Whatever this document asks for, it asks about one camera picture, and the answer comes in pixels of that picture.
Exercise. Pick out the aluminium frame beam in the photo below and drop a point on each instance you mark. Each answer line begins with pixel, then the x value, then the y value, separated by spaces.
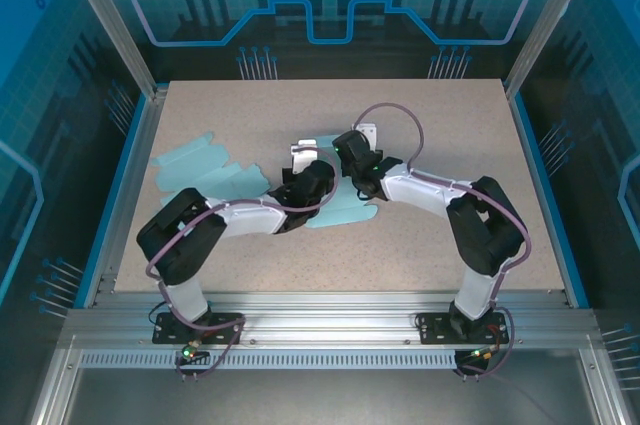
pixel 325 320

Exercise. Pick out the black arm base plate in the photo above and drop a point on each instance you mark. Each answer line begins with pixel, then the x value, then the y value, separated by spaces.
pixel 165 335
pixel 430 335

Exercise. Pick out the light blue paper box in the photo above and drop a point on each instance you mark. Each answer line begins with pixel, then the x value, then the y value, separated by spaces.
pixel 340 217
pixel 200 165

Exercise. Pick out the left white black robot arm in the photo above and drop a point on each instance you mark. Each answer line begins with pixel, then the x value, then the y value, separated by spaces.
pixel 250 217

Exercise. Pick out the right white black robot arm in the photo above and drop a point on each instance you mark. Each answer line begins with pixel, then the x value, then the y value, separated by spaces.
pixel 425 192

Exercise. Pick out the aluminium frame post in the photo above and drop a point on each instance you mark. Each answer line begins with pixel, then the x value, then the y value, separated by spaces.
pixel 547 20
pixel 116 20

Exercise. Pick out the small connector with green LED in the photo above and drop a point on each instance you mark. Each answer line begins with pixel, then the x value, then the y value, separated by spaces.
pixel 475 356
pixel 187 354

